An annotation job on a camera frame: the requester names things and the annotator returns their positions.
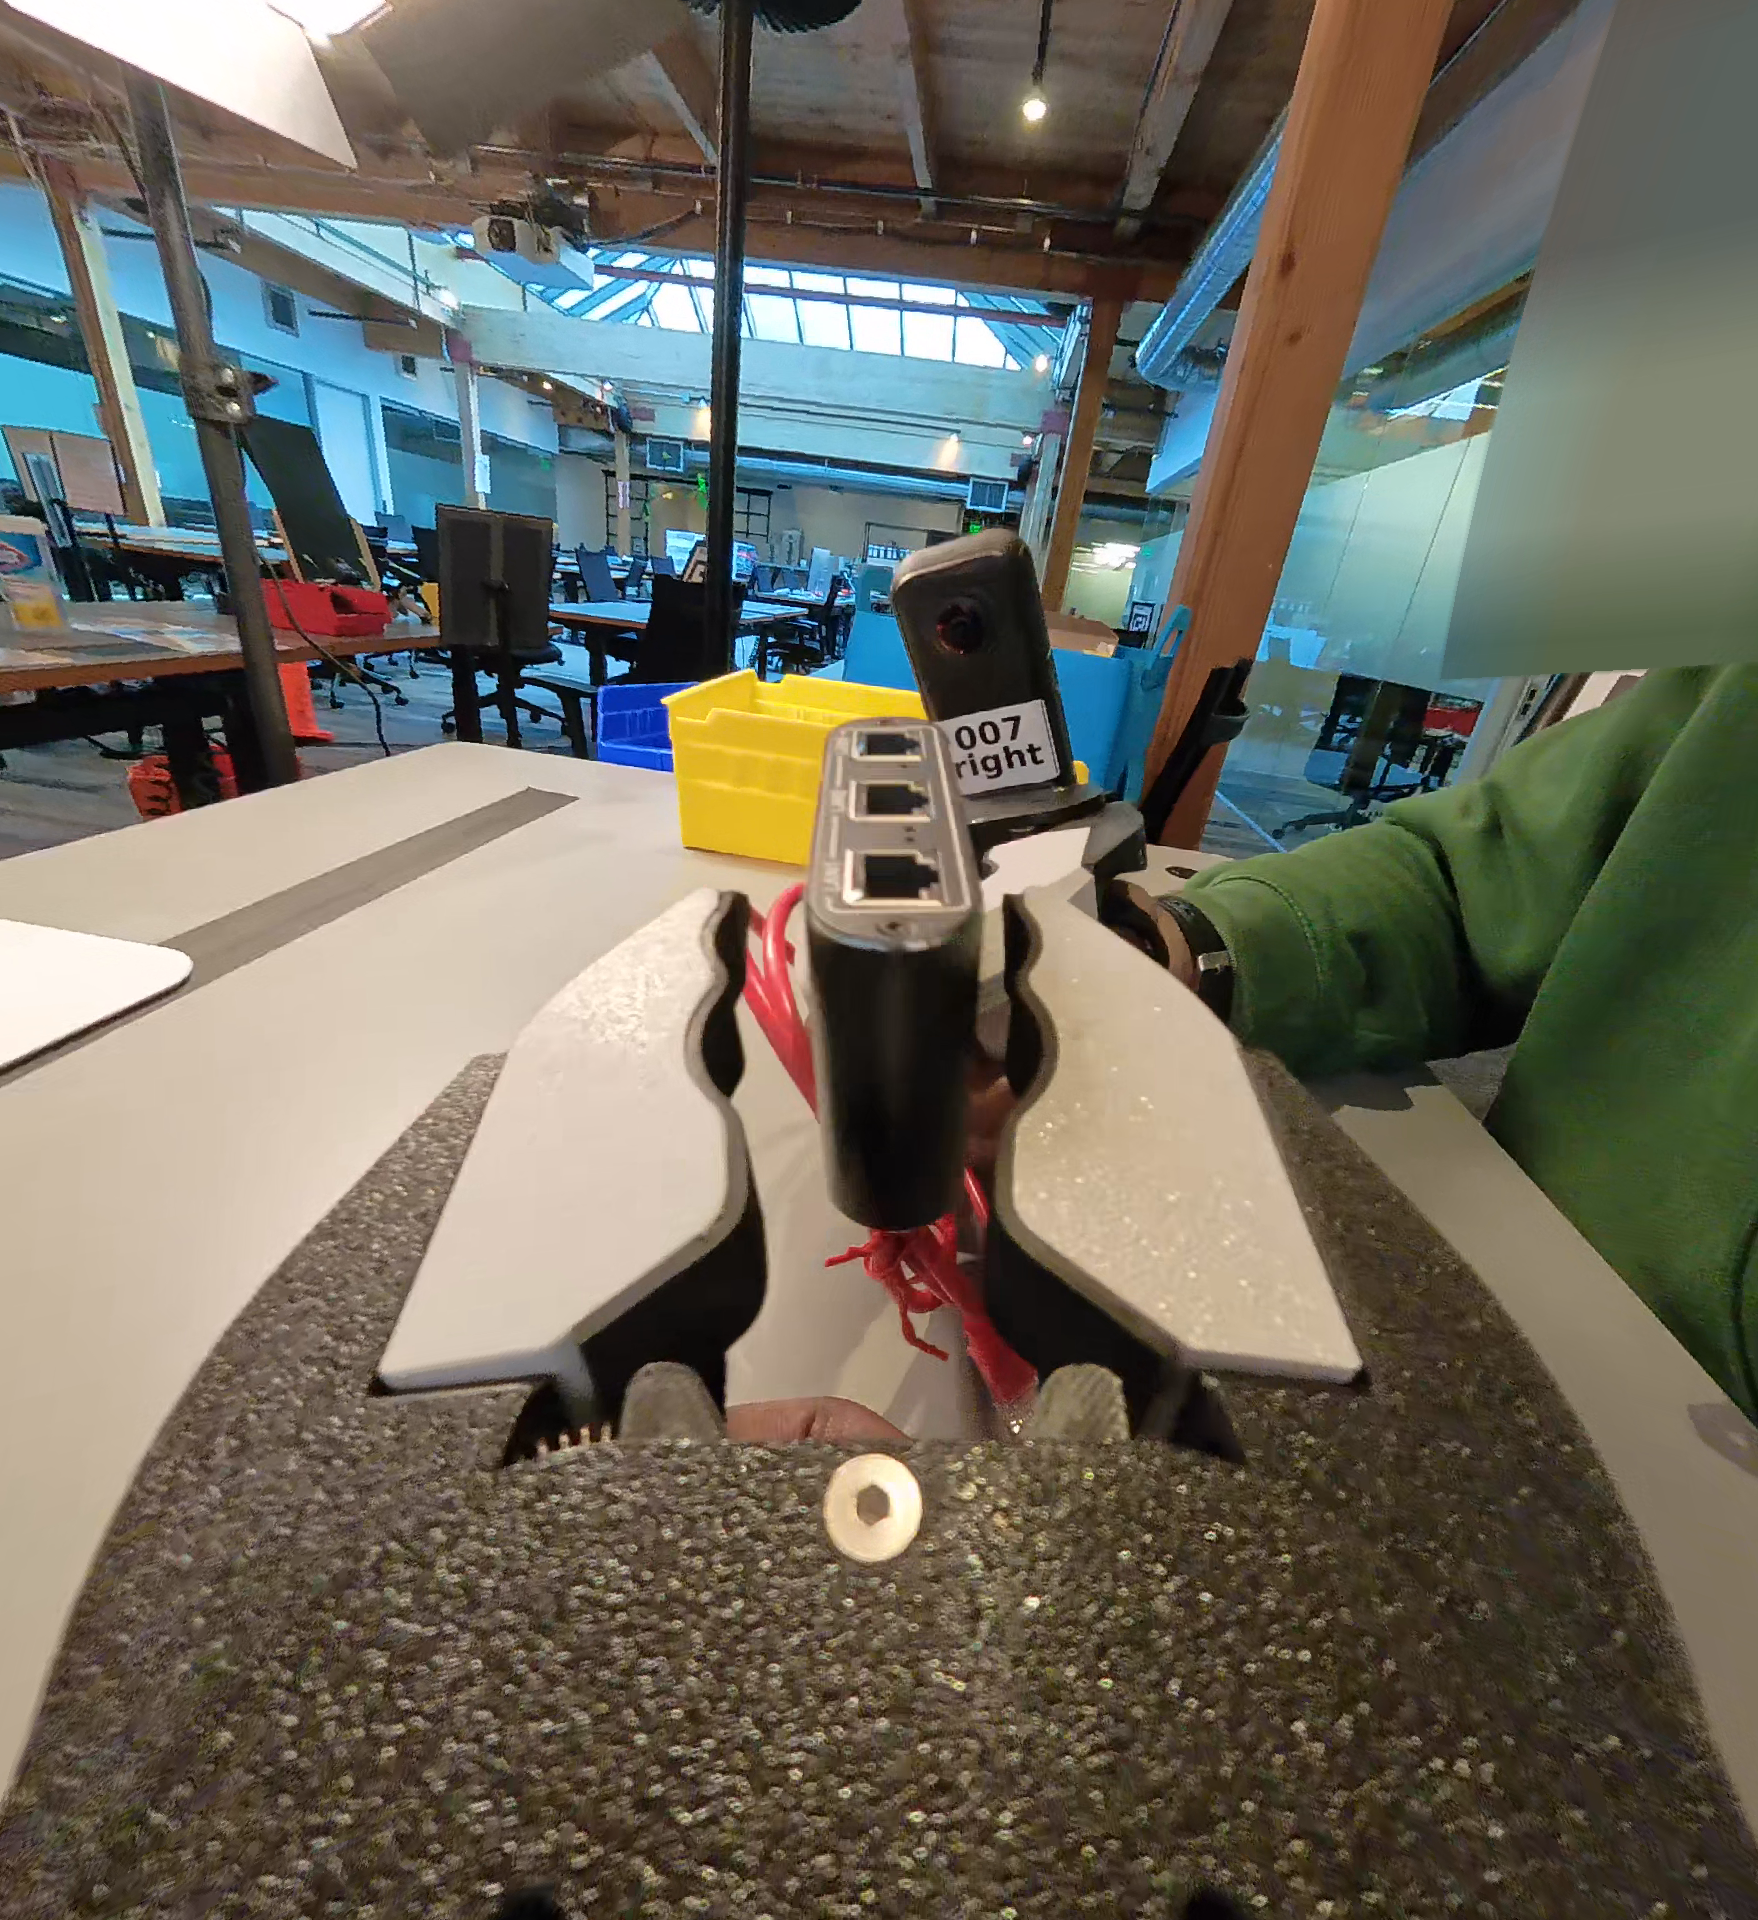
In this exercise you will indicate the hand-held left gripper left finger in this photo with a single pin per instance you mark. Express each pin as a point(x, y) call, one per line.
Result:
point(580, 1200)

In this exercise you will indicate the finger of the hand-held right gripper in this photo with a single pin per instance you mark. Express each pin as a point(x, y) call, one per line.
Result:
point(1036, 864)

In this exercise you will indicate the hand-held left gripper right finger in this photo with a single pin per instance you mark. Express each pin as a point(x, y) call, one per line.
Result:
point(1181, 1200)

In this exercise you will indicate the black ethernet hub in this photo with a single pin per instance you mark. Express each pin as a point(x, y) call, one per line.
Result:
point(894, 990)

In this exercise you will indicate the yellow storage bin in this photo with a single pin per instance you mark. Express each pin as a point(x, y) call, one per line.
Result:
point(775, 767)

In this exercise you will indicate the blue storage bin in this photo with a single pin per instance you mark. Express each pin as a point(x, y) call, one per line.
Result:
point(641, 726)

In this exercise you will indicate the person's right forearm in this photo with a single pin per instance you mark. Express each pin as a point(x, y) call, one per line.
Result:
point(1421, 901)

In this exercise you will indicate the person's right hand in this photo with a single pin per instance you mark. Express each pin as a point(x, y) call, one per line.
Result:
point(1144, 930)

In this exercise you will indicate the light blue box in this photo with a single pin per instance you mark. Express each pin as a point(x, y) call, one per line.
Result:
point(1104, 706)

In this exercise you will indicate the black metal pole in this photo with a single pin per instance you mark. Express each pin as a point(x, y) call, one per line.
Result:
point(731, 330)

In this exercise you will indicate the wooden beam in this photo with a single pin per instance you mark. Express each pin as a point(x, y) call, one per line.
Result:
point(1285, 361)

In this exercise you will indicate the person's green jacket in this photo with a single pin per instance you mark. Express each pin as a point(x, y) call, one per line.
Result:
point(1690, 1140)

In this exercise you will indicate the white stand base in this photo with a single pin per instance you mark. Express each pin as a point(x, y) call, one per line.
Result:
point(25, 1007)

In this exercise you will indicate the red plastic crate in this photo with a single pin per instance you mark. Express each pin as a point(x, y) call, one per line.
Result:
point(325, 611)

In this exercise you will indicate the thin black lamp pole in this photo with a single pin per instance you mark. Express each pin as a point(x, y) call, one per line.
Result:
point(221, 420)

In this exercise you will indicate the white lamp panel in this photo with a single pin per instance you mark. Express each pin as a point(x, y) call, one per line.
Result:
point(204, 66)

